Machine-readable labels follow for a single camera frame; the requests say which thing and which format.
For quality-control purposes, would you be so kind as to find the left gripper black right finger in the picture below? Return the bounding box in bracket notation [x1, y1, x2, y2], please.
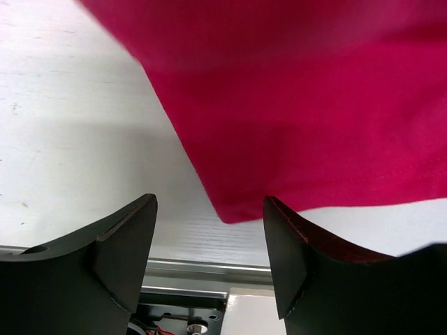
[263, 196, 446, 334]

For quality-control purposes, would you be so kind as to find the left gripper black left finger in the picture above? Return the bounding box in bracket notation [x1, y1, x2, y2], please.
[1, 194, 157, 334]

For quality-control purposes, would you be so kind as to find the crimson red t-shirt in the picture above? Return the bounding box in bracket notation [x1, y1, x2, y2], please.
[83, 1, 446, 223]

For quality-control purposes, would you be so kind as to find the aluminium table edge rail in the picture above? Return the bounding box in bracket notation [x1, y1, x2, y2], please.
[1, 246, 273, 308]

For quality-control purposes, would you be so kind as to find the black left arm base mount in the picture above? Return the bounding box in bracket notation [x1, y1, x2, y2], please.
[126, 289, 228, 335]

